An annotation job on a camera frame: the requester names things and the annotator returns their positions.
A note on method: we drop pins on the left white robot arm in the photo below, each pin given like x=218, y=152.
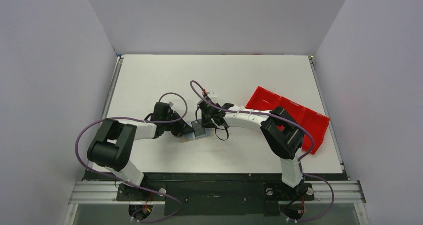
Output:
x=112, y=145

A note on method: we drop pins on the aluminium frame rail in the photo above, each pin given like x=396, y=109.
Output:
x=139, y=80

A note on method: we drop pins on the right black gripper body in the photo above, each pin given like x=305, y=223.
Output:
x=205, y=118

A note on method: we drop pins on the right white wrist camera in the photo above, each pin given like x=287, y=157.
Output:
x=213, y=97

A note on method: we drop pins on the red plastic bin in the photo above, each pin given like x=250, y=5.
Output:
x=316, y=124

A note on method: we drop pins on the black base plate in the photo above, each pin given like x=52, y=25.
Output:
x=210, y=194

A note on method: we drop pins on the dark grey credit card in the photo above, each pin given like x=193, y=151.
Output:
x=198, y=129

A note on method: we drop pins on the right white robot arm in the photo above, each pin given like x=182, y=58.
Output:
x=277, y=126

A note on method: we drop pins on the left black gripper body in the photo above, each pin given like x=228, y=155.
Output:
x=176, y=128

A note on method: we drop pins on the beige leather card holder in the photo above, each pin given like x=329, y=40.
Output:
x=191, y=137

